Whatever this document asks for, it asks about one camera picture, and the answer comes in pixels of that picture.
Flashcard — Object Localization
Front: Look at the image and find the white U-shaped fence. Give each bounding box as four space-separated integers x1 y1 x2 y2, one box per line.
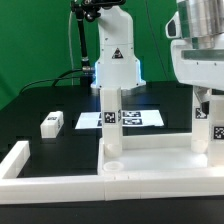
0 141 224 204

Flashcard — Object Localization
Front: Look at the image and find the marker sheet black white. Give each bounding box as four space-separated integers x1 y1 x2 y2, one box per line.
75 110 164 129

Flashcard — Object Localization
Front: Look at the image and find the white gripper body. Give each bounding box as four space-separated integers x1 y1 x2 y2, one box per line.
170 34 224 90

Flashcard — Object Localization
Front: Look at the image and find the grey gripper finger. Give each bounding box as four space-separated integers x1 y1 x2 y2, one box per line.
195 86 211 115

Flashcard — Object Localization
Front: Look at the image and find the white desk top tray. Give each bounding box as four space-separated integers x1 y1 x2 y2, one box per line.
97 133 213 174

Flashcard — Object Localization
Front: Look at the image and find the black cable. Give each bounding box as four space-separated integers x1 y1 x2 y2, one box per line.
19 68 96 95

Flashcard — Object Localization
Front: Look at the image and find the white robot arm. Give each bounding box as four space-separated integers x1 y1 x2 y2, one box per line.
91 0 224 113

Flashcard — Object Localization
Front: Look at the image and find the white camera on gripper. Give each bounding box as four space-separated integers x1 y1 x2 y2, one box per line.
165 12 181 39

